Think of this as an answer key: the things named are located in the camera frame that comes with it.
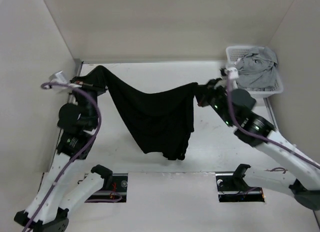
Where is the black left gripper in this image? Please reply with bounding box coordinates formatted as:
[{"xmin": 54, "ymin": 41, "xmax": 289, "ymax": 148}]
[{"xmin": 68, "ymin": 65, "xmax": 110, "ymax": 128}]

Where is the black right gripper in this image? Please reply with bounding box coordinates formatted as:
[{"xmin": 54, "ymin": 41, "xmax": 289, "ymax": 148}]
[{"xmin": 192, "ymin": 77, "xmax": 236, "ymax": 127}]

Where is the black tank top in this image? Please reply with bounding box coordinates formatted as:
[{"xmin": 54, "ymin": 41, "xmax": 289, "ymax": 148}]
[{"xmin": 84, "ymin": 66, "xmax": 198, "ymax": 160}]

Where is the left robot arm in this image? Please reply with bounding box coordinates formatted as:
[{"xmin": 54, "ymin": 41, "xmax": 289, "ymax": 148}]
[{"xmin": 14, "ymin": 71, "xmax": 113, "ymax": 231}]

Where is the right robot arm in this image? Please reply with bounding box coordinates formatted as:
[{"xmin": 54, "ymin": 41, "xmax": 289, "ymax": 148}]
[{"xmin": 195, "ymin": 79, "xmax": 320, "ymax": 211}]

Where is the grey tank tops pile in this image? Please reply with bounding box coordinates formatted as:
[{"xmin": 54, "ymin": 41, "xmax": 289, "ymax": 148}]
[{"xmin": 235, "ymin": 47, "xmax": 278, "ymax": 91}]

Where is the white plastic laundry basket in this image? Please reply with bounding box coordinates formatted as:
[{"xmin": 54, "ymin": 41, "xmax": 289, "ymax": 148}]
[{"xmin": 225, "ymin": 45, "xmax": 284, "ymax": 98}]

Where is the left aluminium frame rail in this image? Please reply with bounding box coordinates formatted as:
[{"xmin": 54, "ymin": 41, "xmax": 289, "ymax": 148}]
[{"xmin": 48, "ymin": 58, "xmax": 84, "ymax": 167}]

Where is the aluminium frame rail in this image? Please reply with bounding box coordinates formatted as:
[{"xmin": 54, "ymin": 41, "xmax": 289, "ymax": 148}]
[
  {"xmin": 48, "ymin": 58, "xmax": 84, "ymax": 167},
  {"xmin": 263, "ymin": 98, "xmax": 278, "ymax": 128}
]

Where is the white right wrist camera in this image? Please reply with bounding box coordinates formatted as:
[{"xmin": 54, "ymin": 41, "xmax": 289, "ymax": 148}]
[{"xmin": 220, "ymin": 67, "xmax": 239, "ymax": 80}]

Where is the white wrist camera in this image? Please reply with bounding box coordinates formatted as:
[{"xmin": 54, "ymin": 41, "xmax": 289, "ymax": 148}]
[
  {"xmin": 49, "ymin": 71, "xmax": 69, "ymax": 93},
  {"xmin": 220, "ymin": 67, "xmax": 239, "ymax": 80}
]

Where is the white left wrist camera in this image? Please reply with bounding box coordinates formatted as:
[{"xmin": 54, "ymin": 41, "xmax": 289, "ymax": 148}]
[{"xmin": 49, "ymin": 71, "xmax": 69, "ymax": 93}]

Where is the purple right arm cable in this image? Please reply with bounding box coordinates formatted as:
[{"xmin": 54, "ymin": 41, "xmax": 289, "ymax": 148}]
[{"xmin": 224, "ymin": 76, "xmax": 320, "ymax": 170}]

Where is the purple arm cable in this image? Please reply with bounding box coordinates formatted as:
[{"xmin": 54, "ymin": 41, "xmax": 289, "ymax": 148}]
[
  {"xmin": 224, "ymin": 76, "xmax": 320, "ymax": 170},
  {"xmin": 22, "ymin": 82, "xmax": 102, "ymax": 232}
]

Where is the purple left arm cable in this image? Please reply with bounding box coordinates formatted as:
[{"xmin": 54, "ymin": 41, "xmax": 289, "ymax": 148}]
[{"xmin": 22, "ymin": 82, "xmax": 102, "ymax": 232}]

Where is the right aluminium frame rail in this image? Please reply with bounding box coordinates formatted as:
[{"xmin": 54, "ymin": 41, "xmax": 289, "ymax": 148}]
[{"xmin": 263, "ymin": 98, "xmax": 278, "ymax": 128}]

